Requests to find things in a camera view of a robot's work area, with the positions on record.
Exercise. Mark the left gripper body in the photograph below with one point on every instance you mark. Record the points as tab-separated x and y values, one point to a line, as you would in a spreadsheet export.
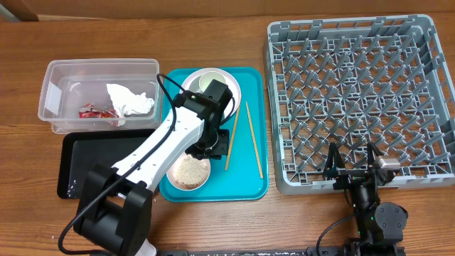
211	144

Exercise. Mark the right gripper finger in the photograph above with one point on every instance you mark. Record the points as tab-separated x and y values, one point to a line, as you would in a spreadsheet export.
334	159
374	155

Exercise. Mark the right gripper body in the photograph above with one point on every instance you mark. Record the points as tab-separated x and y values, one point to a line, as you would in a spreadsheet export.
348	178

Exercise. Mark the wooden chopstick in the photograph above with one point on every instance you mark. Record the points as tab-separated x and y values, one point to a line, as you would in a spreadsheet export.
254	140
232	140

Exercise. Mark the pink bowl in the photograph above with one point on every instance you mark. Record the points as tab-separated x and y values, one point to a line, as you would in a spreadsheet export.
188	173

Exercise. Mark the white napkin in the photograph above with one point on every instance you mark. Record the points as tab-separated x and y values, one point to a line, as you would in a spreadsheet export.
126	103

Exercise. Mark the red snack wrapper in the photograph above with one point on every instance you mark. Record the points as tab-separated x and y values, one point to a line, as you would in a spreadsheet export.
91	111

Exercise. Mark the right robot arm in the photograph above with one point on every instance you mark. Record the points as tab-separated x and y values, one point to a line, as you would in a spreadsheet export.
380	225

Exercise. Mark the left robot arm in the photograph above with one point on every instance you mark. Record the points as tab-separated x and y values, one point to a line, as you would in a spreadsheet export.
114	211

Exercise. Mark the grey dishwasher rack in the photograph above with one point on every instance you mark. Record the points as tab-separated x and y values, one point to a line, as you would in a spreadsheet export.
351	81

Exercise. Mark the teal serving tray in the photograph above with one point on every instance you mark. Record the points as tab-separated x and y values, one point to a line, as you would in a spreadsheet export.
241	182

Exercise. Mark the white round plate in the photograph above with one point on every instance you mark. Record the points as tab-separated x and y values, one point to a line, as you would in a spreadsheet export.
230	81

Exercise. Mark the grey shallow bowl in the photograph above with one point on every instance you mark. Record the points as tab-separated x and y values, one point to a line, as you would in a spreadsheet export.
195	83

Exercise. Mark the pale green paper cup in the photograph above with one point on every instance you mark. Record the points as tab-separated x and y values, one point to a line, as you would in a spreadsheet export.
216	76

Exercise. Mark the clear plastic storage bin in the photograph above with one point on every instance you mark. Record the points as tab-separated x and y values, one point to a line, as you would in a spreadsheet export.
69	85

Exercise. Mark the black plastic tray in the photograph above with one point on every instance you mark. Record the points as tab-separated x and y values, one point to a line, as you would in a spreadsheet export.
82	151

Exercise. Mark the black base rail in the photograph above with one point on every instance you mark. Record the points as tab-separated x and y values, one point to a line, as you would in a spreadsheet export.
310	251

